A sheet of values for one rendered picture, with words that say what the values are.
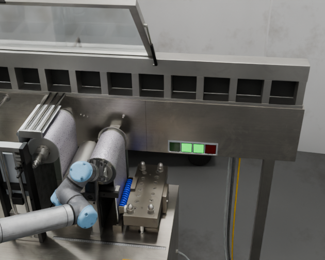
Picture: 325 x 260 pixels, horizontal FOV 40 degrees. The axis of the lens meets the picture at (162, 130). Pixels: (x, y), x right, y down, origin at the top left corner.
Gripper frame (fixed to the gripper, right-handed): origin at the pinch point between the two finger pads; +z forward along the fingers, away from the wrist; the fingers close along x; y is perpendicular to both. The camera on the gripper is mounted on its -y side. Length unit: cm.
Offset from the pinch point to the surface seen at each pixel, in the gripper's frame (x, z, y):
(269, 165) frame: -78, 57, 15
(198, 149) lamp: -40, 32, 19
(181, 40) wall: -8, 257, 152
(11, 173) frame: 38.2, -7.1, -0.5
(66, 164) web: 19.6, 9.6, 5.4
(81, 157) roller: 13.8, 11.8, 9.3
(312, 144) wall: -140, 236, 49
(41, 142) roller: 27.4, -5.2, 13.7
